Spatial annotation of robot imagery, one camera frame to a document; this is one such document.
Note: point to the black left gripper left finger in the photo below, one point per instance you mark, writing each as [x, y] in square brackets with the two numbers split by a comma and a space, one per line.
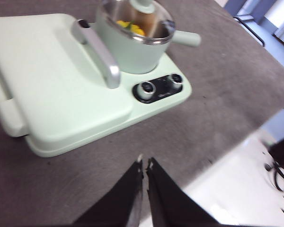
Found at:
[118, 203]

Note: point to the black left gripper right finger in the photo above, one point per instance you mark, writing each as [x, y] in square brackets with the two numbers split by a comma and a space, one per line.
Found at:
[172, 203]

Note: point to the yellow pumpkin with green stem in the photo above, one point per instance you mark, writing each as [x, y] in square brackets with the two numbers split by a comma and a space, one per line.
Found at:
[132, 27]

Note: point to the glass lid with green knob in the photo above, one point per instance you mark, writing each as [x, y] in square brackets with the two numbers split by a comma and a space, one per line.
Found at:
[142, 6]

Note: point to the mint green steamer pot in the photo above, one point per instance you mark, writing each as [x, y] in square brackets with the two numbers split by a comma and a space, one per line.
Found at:
[132, 54]

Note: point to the mint green breakfast machine base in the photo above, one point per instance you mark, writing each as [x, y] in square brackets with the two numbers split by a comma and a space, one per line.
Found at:
[156, 113]

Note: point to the silver control knob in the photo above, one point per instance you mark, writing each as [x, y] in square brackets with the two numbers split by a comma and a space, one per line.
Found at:
[176, 80]
[146, 89]

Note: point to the metal frame chair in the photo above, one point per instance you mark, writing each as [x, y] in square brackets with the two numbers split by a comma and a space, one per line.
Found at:
[251, 26]

